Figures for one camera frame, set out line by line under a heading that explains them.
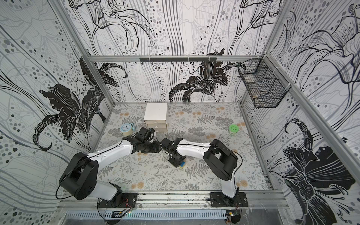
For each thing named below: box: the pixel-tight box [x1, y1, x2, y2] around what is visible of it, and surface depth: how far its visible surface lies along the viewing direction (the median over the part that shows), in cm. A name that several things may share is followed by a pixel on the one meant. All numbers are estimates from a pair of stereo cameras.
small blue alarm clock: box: [120, 122, 136, 136], surface depth 100 cm
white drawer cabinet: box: [143, 102, 168, 133], surface depth 97 cm
